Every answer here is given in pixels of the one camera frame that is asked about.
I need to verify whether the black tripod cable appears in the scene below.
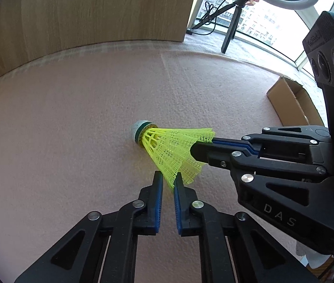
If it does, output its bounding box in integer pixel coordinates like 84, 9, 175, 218
186, 0, 241, 36

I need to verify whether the black tripod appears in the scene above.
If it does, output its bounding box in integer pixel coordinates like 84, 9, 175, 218
190, 0, 257, 54

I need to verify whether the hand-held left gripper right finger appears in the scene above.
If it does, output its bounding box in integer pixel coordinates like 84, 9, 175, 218
173, 173, 318, 283

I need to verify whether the yellow plastic shuttlecock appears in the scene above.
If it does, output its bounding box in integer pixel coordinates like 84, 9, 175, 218
130, 119, 216, 188

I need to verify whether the pink mat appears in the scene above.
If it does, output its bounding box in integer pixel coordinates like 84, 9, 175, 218
0, 43, 327, 283

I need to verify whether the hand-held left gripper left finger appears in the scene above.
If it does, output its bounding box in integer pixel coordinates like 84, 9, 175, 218
15, 170, 164, 283

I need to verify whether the light wooden board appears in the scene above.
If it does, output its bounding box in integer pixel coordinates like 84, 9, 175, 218
0, 0, 201, 80

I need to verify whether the brown cardboard box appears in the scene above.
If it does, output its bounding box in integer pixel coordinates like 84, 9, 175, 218
266, 76, 325, 128

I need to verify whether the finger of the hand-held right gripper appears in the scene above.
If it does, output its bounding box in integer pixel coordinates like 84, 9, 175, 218
214, 126, 331, 155
190, 141, 328, 183

